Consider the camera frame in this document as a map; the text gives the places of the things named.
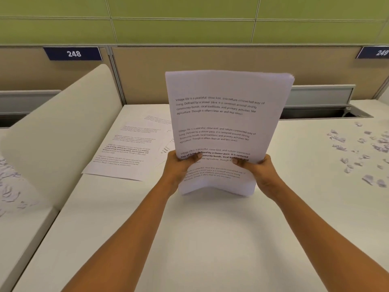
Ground person's right forearm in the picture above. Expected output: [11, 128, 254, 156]
[270, 182, 389, 292]

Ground blue number sign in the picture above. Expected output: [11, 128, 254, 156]
[355, 46, 389, 60]
[43, 47, 103, 61]

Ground heap of paper scraps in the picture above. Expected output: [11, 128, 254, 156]
[327, 121, 389, 189]
[0, 158, 34, 216]

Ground pile of printed papers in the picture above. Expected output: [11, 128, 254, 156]
[81, 114, 177, 182]

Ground beige partition panel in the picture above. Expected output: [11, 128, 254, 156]
[111, 47, 389, 105]
[0, 47, 111, 91]

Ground person's left hand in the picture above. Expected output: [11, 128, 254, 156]
[162, 150, 203, 197]

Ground gathered printed sheet bundle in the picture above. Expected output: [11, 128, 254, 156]
[165, 69, 295, 197]

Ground grey cable tray lid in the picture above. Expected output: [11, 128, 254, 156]
[279, 84, 374, 120]

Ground person's right hand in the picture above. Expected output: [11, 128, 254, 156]
[232, 153, 285, 201]

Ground left desk cable tray lid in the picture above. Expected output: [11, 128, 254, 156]
[0, 90, 62, 128]

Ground white desk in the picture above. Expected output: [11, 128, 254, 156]
[12, 100, 389, 292]
[0, 127, 60, 292]

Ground grey partition post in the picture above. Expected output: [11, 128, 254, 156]
[106, 47, 127, 105]
[372, 73, 389, 101]

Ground person's left forearm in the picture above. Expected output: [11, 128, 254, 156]
[60, 182, 177, 292]

